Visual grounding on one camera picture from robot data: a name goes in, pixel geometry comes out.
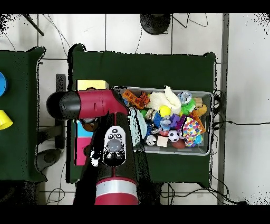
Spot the wooden box with three holes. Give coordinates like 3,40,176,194
74,79,110,166

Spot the shallow clear mesh bin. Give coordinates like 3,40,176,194
112,86,213,156

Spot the mint green knitted cloth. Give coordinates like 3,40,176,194
127,107,148,146

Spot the orange plastic grid tray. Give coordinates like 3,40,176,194
122,89,145,109

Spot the orange tiger plush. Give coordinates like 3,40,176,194
136,91,150,106

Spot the yellow ball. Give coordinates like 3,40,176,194
158,105,172,118

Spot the cream knitted cloth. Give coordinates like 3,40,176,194
146,85,182,110

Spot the black and white soccer ball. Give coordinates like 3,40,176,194
168,130,180,143

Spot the green spiky ball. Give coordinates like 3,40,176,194
180,98,197,116

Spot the brown football toy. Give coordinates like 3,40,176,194
171,139,186,149

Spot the tan plush toy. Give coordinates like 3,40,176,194
195,104,208,117

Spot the black upright panel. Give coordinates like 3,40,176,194
55,73,66,150

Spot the black round stand base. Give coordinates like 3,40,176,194
139,14,171,35

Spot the grey rounded stand foot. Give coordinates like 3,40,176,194
35,148,63,172

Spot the dark green side table cloth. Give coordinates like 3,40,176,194
0,46,47,182

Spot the yellow cup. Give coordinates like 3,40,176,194
0,109,14,130

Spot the black tripod leg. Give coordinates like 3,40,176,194
22,14,45,36

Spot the blue cup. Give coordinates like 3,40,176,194
0,71,8,97

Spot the black floor cable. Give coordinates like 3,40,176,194
213,120,270,127

